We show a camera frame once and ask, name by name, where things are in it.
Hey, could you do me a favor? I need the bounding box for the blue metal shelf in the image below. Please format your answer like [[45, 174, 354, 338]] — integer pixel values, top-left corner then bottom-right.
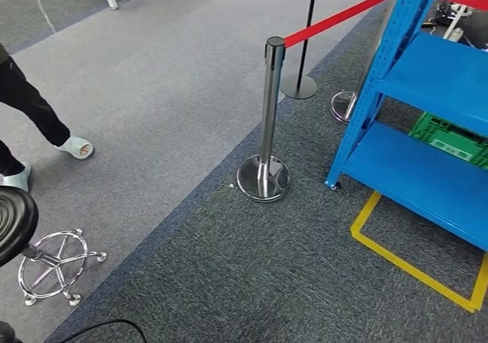
[[325, 0, 488, 254]]

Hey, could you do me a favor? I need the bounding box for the black stanchion with round base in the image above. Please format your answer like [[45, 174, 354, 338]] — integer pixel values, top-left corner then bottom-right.
[[280, 0, 320, 101]]

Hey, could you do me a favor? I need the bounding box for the green plastic crate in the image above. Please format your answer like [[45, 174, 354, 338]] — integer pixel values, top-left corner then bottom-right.
[[409, 111, 488, 172]]

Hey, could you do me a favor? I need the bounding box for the person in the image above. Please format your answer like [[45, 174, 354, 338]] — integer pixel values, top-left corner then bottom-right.
[[0, 0, 95, 194]]

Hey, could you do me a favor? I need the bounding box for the white desk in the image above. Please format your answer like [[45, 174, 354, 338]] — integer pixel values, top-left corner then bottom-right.
[[443, 0, 486, 42]]

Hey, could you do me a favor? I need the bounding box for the chrome stanchion post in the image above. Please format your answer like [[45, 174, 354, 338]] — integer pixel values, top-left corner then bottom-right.
[[236, 36, 292, 204]]

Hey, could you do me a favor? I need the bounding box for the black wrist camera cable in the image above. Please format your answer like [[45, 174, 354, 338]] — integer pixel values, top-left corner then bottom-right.
[[57, 319, 148, 343]]

